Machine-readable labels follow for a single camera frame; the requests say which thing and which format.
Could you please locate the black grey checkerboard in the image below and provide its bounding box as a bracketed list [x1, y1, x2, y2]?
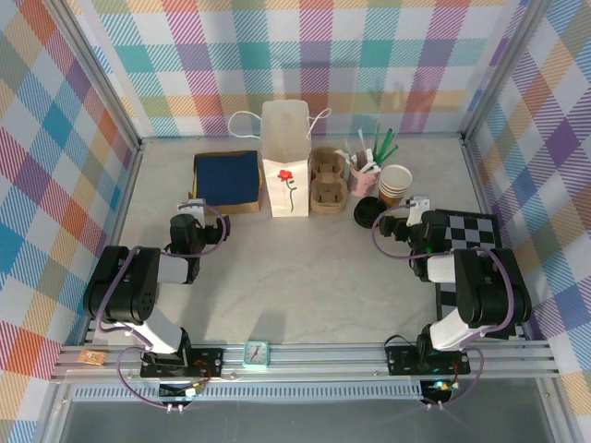
[432, 208, 509, 327]

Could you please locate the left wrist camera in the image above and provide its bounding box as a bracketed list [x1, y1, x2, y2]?
[176, 198, 208, 223]

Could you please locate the grey slotted cable duct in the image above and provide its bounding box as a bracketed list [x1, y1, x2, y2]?
[68, 385, 424, 401]

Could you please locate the white flower-print paper bag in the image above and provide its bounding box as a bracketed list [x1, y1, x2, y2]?
[228, 99, 333, 220]

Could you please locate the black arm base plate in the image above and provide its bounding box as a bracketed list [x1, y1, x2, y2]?
[385, 344, 472, 377]
[139, 348, 224, 380]

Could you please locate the stack of brown paper cups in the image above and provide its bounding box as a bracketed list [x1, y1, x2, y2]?
[378, 177, 412, 208]

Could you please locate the pink straw holder cup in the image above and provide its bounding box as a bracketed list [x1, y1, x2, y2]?
[348, 162, 381, 198]

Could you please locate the small controller circuit board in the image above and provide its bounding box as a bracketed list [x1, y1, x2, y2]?
[159, 380, 207, 401]
[422, 377, 463, 399]

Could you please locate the black plastic cup lid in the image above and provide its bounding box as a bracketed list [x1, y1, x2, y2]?
[354, 197, 387, 226]

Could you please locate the aluminium table front rail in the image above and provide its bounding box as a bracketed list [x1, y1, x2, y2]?
[49, 340, 563, 383]

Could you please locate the aluminium frame post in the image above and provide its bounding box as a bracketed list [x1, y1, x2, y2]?
[461, 0, 553, 144]
[43, 0, 144, 153]

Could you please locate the small teal clock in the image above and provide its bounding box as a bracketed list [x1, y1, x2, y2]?
[242, 340, 272, 370]

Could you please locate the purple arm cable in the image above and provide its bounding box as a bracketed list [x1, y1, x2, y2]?
[371, 205, 516, 412]
[97, 202, 232, 412]

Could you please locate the brown paper coffee cup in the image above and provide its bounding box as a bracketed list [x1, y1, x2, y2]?
[379, 163, 414, 188]

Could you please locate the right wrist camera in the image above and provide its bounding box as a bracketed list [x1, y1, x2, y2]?
[404, 195, 431, 227]

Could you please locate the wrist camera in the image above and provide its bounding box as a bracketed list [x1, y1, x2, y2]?
[404, 195, 431, 227]
[176, 198, 208, 223]

